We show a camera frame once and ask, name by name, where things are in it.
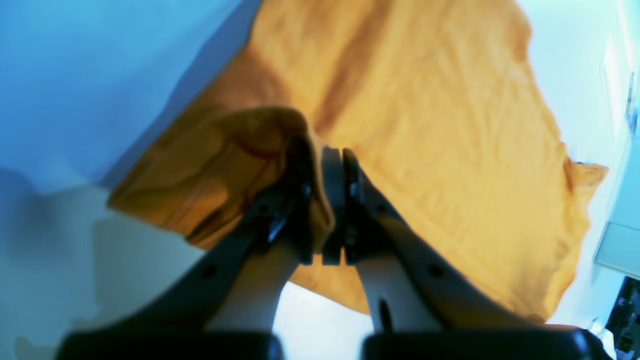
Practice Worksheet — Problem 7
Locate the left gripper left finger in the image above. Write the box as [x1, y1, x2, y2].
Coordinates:
[56, 137, 313, 360]

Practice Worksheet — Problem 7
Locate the orange t-shirt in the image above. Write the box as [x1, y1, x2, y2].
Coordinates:
[108, 0, 608, 324]

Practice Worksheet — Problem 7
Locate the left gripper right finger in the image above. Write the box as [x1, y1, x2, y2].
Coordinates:
[322, 147, 610, 360]

